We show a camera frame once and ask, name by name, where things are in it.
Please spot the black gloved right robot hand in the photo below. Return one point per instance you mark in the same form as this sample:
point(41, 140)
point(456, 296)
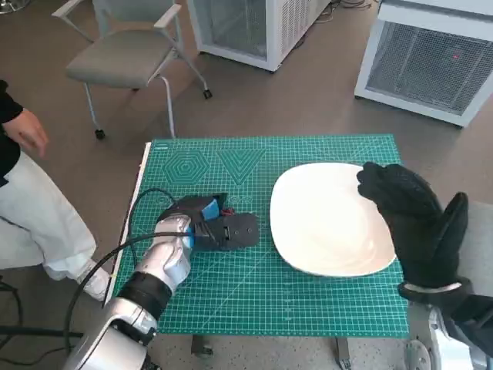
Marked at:
point(416, 223)

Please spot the wide white mesh cabinet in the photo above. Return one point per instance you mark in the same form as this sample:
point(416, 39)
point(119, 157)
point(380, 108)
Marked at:
point(420, 65)

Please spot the metal table leg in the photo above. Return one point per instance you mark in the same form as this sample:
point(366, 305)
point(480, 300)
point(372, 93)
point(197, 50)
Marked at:
point(202, 345)
point(343, 354)

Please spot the black floor stand bar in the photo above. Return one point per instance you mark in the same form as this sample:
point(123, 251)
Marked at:
point(34, 330)

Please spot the red toy grape bunch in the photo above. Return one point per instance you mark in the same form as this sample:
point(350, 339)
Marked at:
point(229, 211)

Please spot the person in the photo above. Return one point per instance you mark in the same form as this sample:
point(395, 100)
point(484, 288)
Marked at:
point(38, 216)

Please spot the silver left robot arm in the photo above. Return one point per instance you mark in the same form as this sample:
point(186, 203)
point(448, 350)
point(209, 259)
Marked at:
point(161, 266)

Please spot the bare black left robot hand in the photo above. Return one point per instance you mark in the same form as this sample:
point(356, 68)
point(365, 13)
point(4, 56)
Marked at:
point(235, 231)

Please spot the green cutting mat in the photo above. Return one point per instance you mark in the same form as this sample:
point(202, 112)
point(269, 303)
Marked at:
point(269, 300)

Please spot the white plate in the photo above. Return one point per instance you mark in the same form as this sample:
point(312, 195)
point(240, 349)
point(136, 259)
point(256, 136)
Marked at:
point(323, 219)

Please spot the person's hand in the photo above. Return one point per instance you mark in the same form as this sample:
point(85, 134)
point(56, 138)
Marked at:
point(27, 129)

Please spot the grey chair with castors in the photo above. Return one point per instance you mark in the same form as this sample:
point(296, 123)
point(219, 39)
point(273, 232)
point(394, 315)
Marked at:
point(119, 58)

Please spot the narrow white mesh cabinet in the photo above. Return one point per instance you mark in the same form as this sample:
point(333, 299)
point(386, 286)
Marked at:
point(277, 31)

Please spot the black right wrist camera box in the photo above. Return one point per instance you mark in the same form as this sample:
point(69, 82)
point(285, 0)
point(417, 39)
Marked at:
point(475, 312)

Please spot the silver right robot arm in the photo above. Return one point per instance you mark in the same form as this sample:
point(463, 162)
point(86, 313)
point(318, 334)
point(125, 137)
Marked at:
point(431, 331)

